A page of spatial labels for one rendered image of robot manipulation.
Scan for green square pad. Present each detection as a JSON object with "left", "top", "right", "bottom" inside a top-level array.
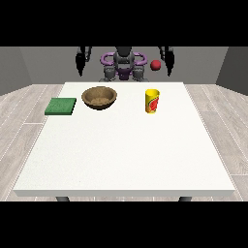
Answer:
[{"left": 44, "top": 97, "right": 78, "bottom": 116}]

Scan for small red ball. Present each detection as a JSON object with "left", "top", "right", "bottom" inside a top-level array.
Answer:
[{"left": 150, "top": 59, "right": 162, "bottom": 72}]

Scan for yellow cup with melon print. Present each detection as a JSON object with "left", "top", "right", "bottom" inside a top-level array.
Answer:
[{"left": 144, "top": 88, "right": 161, "bottom": 114}]

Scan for brown wooden bowl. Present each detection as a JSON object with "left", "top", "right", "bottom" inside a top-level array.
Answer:
[{"left": 80, "top": 85, "right": 118, "bottom": 111}]

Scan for grey robot trunk purple rings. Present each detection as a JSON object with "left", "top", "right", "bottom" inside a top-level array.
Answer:
[{"left": 99, "top": 46, "right": 149, "bottom": 82}]

